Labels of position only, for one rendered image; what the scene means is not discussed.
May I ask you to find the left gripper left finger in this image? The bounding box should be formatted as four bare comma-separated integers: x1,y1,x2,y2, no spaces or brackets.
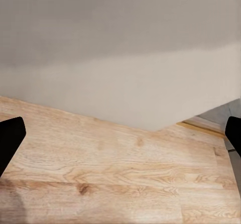
0,117,26,177

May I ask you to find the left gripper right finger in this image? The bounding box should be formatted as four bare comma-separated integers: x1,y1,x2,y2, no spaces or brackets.
225,116,241,157

